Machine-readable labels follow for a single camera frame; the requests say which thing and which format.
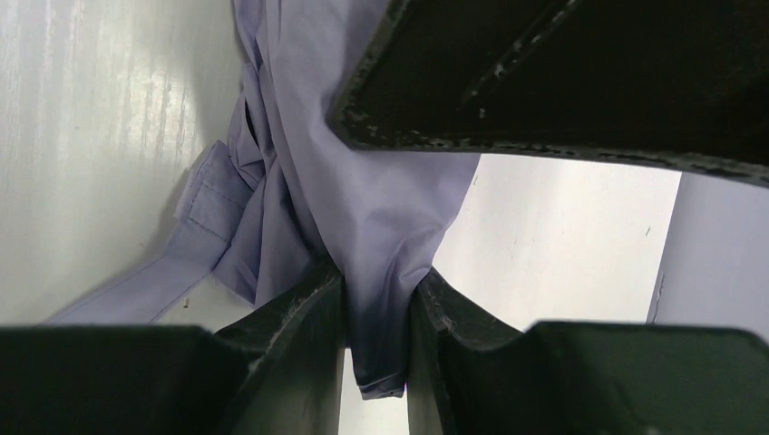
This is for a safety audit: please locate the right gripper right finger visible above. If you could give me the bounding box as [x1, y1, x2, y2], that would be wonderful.
[407, 271, 768, 434]

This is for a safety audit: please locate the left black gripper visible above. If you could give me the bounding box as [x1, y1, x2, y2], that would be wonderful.
[331, 0, 768, 187]

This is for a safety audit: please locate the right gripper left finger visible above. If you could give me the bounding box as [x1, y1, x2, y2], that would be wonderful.
[1, 264, 345, 434]

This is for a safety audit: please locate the black and lavender folding umbrella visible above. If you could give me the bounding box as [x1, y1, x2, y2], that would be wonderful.
[54, 1, 479, 400]

